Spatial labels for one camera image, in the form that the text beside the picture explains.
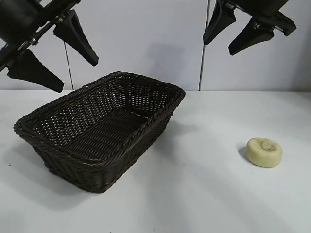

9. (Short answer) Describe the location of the dark brown woven basket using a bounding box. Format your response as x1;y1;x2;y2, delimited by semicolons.
14;71;187;194

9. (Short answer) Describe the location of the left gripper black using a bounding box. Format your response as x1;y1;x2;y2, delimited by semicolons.
0;0;99;93

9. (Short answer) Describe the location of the pale yellow egg yolk pastry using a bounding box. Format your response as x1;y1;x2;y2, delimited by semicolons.
238;137;283;167

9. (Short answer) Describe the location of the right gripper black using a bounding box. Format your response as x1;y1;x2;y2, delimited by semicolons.
203;0;297;56

